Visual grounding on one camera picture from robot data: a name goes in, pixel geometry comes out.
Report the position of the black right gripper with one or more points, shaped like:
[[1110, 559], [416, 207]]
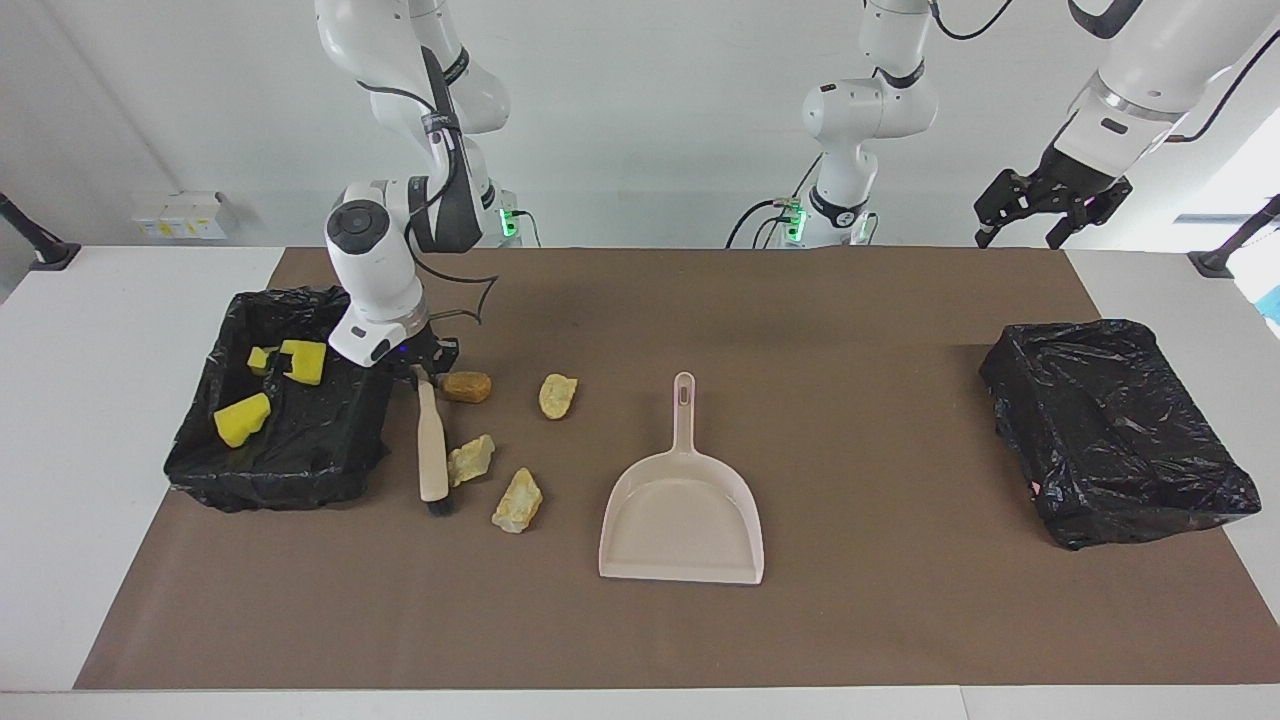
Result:
[[432, 348]]

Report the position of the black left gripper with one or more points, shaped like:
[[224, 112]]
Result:
[[1075, 182]]

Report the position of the beige hand brush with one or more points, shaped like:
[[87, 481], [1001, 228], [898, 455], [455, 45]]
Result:
[[432, 450]]

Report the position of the pale beige foam chunk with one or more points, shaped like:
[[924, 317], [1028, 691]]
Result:
[[557, 396], [517, 500], [473, 458]]

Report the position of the yellow sponge piece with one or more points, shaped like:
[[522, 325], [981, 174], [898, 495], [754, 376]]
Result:
[[260, 359], [305, 362], [242, 420]]

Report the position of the beige plastic dustpan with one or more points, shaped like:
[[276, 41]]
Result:
[[680, 510]]

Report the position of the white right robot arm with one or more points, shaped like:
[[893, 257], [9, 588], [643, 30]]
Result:
[[375, 270]]

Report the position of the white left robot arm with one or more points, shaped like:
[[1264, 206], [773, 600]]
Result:
[[1160, 60]]

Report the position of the black bag lined bin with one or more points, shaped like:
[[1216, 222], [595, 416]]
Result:
[[300, 450], [1110, 430]]

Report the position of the orange brown foam chunk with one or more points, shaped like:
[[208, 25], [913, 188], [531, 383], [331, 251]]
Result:
[[468, 387]]

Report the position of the light blue object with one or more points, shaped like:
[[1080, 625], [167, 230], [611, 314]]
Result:
[[1272, 303]]

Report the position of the brown table mat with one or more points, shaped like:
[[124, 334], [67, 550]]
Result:
[[640, 630]]

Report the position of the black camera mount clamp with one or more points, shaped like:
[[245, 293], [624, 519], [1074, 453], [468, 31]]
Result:
[[1225, 255], [40, 245]]

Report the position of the white wall power box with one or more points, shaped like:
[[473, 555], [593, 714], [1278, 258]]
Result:
[[180, 213]]

